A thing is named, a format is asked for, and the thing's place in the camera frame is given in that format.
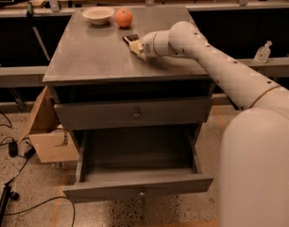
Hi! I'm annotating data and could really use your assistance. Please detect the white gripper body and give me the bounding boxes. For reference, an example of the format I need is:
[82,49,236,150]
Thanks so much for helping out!
[141,30,171,58]

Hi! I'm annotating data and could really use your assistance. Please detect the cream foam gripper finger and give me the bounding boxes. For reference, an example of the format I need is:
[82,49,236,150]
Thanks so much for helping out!
[129,40,145,61]

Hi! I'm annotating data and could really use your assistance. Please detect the black rxbar chocolate packet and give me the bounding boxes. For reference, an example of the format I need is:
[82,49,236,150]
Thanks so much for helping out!
[123,34,139,44]

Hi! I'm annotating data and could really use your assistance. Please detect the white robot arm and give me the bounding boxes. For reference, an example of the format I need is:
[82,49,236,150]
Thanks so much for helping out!
[128,22,289,227]

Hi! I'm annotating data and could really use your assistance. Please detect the grey closed upper drawer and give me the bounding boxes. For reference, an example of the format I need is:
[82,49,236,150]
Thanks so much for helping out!
[55,97,212,131]

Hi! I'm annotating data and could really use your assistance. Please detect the grey wooden drawer cabinet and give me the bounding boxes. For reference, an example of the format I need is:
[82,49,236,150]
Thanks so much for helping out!
[42,5,224,204]

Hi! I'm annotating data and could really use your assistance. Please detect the grey open middle drawer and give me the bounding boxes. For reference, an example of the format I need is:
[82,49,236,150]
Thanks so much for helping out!
[63,124,213,203]

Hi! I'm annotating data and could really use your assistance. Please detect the orange fruit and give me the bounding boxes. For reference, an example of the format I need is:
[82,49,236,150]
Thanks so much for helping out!
[115,8,133,27]

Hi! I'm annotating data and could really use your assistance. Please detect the white ceramic bowl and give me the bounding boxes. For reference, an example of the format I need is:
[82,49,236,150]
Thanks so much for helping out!
[82,7,114,26]

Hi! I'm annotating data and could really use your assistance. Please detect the clear sanitizer pump bottle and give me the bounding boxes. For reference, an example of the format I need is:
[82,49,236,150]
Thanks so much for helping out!
[254,41,272,63]

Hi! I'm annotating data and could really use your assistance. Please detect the brown cardboard box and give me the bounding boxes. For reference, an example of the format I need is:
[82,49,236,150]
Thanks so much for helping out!
[18,87,79,163]

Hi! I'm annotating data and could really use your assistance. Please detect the black power adapter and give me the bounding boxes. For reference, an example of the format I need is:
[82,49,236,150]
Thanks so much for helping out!
[8,141,18,158]

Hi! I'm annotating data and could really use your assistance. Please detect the black tripod leg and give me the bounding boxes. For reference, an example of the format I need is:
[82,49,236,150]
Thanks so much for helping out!
[0,184,20,227]

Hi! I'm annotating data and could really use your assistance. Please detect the grey metal rail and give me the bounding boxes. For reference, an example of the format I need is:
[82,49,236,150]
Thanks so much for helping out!
[0,57,289,88]

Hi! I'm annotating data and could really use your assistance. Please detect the black floor cable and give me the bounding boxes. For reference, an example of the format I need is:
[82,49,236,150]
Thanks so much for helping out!
[0,196,77,227]

